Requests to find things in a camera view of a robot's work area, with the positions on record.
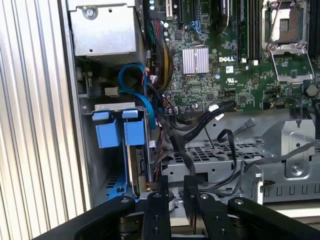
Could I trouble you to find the metal socket cover frame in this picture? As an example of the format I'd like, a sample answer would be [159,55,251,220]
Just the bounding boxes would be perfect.
[269,44,316,82]

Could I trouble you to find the black RAM slot bank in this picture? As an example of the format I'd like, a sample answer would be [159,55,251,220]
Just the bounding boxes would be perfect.
[308,0,320,56]
[236,0,263,64]

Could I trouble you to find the short black connector wire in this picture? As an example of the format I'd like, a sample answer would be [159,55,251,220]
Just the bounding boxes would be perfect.
[239,117,257,136]

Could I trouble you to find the round silver coin battery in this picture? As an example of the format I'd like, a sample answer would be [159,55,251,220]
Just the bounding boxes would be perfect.
[305,84,319,97]

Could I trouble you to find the perforated metal drive cage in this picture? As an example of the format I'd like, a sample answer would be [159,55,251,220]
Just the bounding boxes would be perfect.
[159,117,320,205]

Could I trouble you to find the thin black looped wire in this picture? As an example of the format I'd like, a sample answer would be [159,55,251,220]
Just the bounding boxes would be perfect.
[216,128,239,193]

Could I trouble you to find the blue flat disk wire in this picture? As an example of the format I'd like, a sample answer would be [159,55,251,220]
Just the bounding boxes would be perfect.
[117,63,157,129]

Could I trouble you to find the green Dell motherboard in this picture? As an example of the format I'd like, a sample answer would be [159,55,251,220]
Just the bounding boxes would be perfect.
[147,0,320,118]

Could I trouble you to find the metal disk bay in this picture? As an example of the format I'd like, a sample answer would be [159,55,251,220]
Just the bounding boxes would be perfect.
[79,101,156,204]

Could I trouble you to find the hard disk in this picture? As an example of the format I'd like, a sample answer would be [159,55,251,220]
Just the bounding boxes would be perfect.
[91,109,154,201]

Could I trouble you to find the thin metal locking lever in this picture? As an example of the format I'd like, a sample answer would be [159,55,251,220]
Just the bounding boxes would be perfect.
[266,0,283,52]

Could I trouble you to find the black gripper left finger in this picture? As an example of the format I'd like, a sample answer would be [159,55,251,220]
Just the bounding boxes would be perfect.
[32,175,172,240]

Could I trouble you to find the silver power supply box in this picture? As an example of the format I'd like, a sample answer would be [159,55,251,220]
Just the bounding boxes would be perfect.
[66,0,146,67]

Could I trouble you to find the CPU socket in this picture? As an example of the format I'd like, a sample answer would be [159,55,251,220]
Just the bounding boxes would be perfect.
[262,0,309,46]

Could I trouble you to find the silver finned chipset heatsink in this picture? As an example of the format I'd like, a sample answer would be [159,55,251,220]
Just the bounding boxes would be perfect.
[182,47,210,75]

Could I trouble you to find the open silver PC case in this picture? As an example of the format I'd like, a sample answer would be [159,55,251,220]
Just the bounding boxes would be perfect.
[58,0,320,208]

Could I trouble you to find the yellow and black cable bundle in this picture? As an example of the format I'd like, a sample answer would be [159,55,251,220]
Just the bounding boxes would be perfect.
[149,18,175,91]

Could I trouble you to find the grey flat wire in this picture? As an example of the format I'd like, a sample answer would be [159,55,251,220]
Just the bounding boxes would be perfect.
[243,141,320,173]

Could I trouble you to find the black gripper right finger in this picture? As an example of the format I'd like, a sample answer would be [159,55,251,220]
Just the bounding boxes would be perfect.
[183,174,320,240]

